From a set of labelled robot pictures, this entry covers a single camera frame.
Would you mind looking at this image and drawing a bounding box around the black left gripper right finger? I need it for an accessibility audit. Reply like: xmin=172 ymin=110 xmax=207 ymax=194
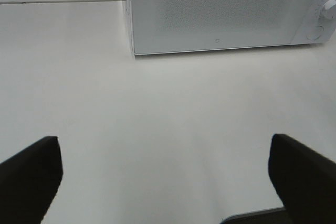
xmin=268 ymin=134 xmax=335 ymax=223

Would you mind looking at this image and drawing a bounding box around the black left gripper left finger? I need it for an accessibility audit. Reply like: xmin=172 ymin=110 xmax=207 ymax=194
xmin=1 ymin=136 xmax=63 ymax=223

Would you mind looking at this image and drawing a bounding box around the white round door button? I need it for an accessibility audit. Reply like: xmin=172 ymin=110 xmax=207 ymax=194
xmin=307 ymin=26 xmax=324 ymax=41

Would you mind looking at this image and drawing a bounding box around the white round knob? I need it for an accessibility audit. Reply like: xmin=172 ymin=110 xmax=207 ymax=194
xmin=321 ymin=0 xmax=336 ymax=20

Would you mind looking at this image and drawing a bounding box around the white microwave oven body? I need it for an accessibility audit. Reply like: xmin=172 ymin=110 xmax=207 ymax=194
xmin=123 ymin=0 xmax=336 ymax=57

